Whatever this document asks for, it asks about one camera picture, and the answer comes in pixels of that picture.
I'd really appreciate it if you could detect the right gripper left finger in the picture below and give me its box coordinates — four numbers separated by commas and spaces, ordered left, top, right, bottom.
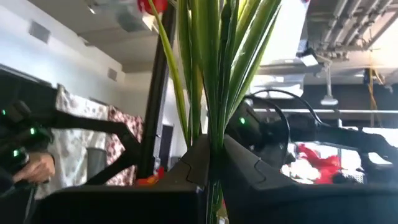
30, 134, 213, 224

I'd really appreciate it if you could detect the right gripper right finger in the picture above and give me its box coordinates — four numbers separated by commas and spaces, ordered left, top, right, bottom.
220, 134, 398, 224

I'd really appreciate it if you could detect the red artificial flower bunch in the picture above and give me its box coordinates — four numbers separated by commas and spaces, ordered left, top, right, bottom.
137, 0, 282, 224
294, 142, 343, 185

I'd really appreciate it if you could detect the orange red object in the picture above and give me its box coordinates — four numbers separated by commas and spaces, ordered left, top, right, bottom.
134, 166, 165, 188

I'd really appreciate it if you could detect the grey cylinder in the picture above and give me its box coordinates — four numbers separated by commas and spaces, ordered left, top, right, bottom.
86, 147, 108, 182

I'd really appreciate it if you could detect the silver horizontal bar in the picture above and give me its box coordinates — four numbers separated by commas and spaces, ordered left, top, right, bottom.
252, 108, 398, 114

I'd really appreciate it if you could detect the white pendant lamp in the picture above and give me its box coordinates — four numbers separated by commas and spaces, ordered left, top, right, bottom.
319, 58, 340, 107

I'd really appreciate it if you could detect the person's hand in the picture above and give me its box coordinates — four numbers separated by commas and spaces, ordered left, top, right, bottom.
12, 151, 56, 185

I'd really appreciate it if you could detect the black aluminium table frame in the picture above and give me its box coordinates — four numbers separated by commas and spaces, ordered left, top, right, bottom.
137, 0, 178, 180

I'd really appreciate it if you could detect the grey wall vent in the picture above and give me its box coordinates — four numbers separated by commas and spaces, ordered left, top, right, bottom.
107, 67, 119, 82
28, 20, 52, 44

